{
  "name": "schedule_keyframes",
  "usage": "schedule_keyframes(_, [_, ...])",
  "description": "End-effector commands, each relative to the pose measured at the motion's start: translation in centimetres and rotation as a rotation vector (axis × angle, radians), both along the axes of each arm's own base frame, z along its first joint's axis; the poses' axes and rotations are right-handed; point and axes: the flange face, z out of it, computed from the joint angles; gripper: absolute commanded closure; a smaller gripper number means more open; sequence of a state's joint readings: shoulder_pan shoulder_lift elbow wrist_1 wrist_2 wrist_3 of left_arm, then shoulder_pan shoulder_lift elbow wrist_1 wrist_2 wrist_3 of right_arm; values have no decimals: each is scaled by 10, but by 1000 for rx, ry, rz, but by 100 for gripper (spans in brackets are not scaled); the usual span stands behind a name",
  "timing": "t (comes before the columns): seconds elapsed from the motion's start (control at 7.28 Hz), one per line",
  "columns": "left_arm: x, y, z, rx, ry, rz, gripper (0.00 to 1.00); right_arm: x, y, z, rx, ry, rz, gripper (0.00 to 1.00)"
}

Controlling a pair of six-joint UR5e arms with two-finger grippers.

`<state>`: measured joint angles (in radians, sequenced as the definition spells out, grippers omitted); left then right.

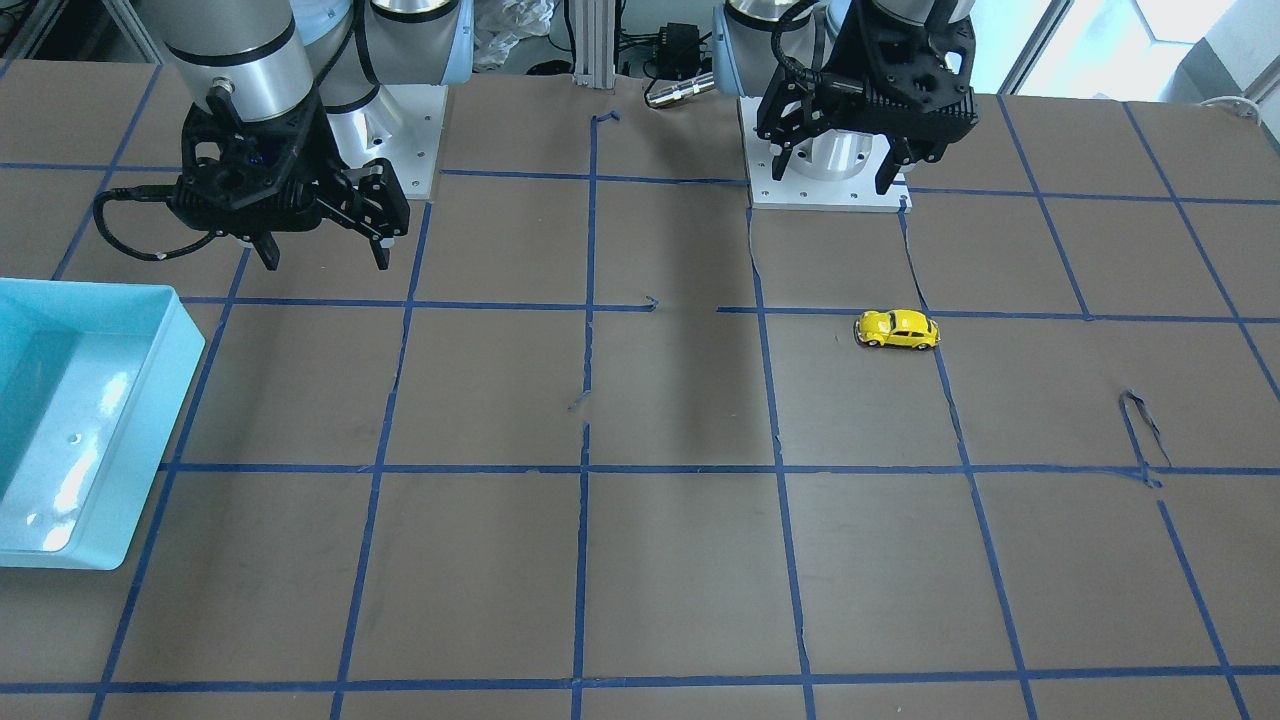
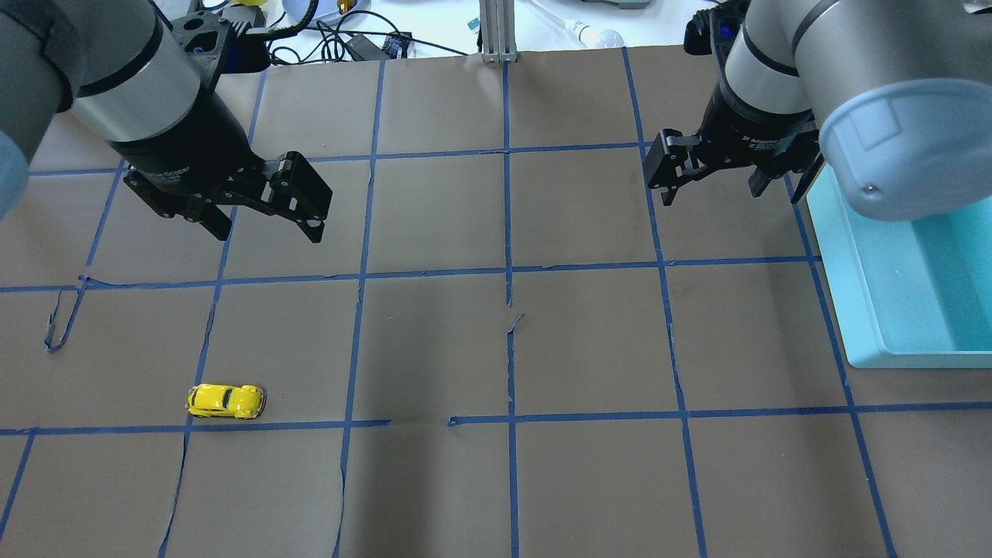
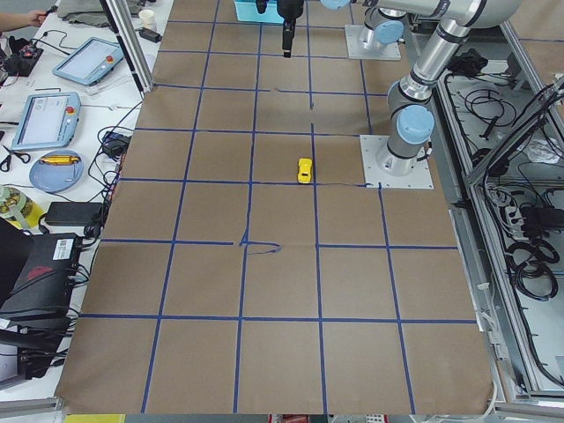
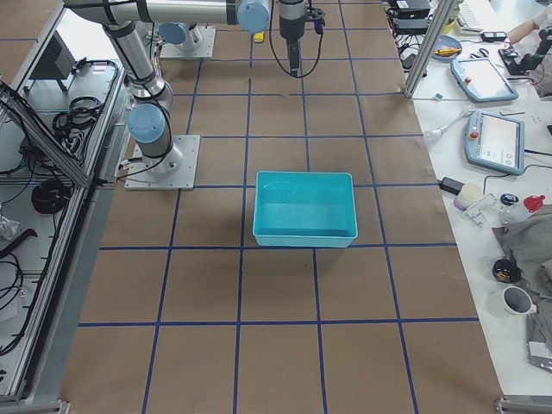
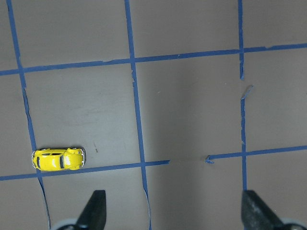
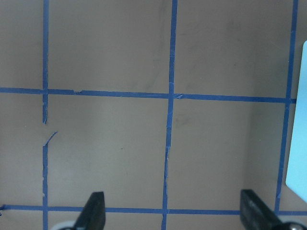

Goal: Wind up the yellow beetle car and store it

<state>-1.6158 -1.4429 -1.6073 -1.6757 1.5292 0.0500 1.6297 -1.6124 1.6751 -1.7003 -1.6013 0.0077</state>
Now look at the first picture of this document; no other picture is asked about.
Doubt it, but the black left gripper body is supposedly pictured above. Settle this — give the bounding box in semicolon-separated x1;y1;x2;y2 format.
756;1;979;151

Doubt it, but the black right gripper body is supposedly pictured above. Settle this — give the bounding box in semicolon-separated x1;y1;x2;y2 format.
166;90;372;238

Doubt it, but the yellow beetle toy car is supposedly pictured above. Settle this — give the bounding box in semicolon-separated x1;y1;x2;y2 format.
855;309;940;351

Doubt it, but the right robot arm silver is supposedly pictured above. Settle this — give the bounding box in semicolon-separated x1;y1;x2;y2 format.
93;1;474;270

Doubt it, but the teal plastic bin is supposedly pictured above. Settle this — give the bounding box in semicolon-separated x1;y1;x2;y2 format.
1;278;205;570

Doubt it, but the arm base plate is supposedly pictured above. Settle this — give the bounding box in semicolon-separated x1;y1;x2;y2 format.
328;85;449;201
739;97;913;213

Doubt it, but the aluminium frame post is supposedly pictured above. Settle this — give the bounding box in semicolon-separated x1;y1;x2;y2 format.
564;0;620;94

